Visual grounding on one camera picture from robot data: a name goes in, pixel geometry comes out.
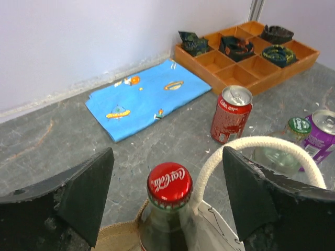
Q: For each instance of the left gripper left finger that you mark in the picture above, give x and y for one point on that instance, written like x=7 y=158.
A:
x=63 y=212

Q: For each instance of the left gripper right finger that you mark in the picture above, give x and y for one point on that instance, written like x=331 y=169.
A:
x=274 y=212

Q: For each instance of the brown canvas bag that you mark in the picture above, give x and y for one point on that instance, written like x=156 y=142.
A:
x=215 y=233

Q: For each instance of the cola glass bottle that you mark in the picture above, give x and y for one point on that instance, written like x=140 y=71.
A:
x=167 y=222

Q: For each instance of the purple soda can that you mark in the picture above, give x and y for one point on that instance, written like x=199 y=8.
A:
x=320 y=142

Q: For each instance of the red cola can far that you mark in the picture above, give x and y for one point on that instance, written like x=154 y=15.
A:
x=233 y=108

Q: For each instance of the blue space-print cloth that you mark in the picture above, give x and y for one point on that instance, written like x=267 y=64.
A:
x=137 y=101

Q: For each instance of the dark rolled band yellow print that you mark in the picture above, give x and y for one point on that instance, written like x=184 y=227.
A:
x=279 y=55

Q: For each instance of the orange wooden divider tray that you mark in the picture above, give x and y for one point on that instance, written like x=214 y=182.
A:
x=255 y=73

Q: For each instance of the dark rolled band orange accents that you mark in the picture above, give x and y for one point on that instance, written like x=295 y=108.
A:
x=236 y=48

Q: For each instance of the dark rolled band far-right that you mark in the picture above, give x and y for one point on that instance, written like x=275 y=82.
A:
x=276 y=34

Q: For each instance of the dark rolled band far-left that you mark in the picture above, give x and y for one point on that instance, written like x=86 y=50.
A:
x=192 y=44

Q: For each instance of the right aluminium frame post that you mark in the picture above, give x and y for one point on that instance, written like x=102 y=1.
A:
x=255 y=10

